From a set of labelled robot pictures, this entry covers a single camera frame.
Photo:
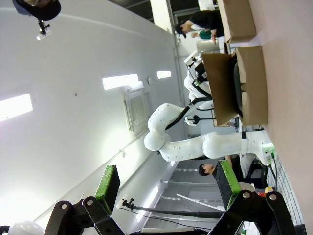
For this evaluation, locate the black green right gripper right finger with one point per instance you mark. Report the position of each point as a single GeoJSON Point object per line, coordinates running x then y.
{"type": "Point", "coordinates": [231, 187]}

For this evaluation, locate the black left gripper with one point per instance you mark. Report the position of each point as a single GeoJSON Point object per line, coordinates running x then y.
{"type": "Point", "coordinates": [201, 73]}

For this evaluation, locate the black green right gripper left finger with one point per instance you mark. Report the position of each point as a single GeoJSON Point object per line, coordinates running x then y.
{"type": "Point", "coordinates": [108, 191]}

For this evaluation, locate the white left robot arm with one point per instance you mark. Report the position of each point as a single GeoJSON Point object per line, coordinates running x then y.
{"type": "Point", "coordinates": [220, 144]}

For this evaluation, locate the open cardboard box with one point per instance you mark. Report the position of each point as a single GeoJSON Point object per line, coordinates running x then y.
{"type": "Point", "coordinates": [254, 85]}

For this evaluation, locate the closed cardboard box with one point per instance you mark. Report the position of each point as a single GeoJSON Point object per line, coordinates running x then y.
{"type": "Point", "coordinates": [238, 19]}

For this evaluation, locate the person with black hair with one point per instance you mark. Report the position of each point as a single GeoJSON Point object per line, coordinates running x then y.
{"type": "Point", "coordinates": [206, 170]}

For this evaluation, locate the black office chair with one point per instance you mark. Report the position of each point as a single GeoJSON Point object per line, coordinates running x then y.
{"type": "Point", "coordinates": [259, 175]}

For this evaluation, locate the rectangular ceiling light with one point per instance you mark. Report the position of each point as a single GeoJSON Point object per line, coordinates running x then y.
{"type": "Point", "coordinates": [163, 74]}
{"type": "Point", "coordinates": [14, 107]}
{"type": "Point", "coordinates": [119, 81]}

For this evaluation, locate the red yellow emergency stop button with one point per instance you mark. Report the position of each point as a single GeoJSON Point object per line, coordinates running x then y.
{"type": "Point", "coordinates": [269, 190]}

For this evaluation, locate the person with black cap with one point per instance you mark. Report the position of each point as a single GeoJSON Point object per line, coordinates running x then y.
{"type": "Point", "coordinates": [207, 20]}

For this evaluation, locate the white slatted panel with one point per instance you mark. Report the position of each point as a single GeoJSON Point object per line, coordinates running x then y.
{"type": "Point", "coordinates": [286, 195]}

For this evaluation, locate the ceiling air conditioner unit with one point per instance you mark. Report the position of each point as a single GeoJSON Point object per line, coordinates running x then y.
{"type": "Point", "coordinates": [137, 107]}

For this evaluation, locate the black pole with camera mount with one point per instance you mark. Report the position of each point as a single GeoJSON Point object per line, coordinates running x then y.
{"type": "Point", "coordinates": [171, 211]}

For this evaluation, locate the black camera on mount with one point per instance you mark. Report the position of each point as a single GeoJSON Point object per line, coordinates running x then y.
{"type": "Point", "coordinates": [39, 9]}

